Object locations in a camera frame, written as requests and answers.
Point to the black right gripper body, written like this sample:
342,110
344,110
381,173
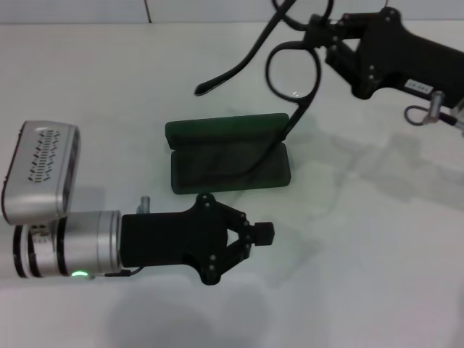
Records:
398,54

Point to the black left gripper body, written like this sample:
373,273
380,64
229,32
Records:
163,239

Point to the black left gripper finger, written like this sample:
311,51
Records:
262,240
262,228

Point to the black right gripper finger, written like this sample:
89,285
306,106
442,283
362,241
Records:
319,41
322,23

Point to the green glasses case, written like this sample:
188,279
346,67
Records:
203,174

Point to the black glasses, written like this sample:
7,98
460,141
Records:
203,88

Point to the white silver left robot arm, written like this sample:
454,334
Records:
90,243

